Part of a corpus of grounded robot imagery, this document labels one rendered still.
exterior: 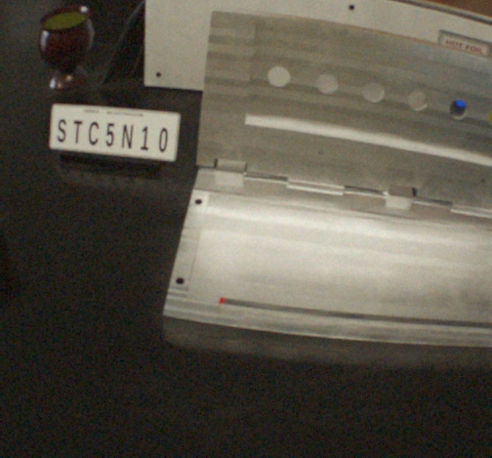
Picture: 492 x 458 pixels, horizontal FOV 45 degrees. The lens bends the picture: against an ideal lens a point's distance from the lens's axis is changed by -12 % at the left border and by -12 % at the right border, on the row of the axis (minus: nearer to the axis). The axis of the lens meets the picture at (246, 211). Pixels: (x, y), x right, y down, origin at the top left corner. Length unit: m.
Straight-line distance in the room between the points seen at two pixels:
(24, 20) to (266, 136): 0.61
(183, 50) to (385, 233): 0.35
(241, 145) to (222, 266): 0.13
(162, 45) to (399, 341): 0.47
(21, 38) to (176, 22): 0.35
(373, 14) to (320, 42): 0.15
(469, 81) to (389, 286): 0.23
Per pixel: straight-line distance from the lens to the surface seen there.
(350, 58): 0.65
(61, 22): 0.88
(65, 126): 0.77
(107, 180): 0.74
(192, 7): 0.80
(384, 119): 0.68
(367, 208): 0.70
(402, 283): 0.64
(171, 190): 0.72
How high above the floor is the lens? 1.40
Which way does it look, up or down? 45 degrees down
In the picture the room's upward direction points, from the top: 6 degrees clockwise
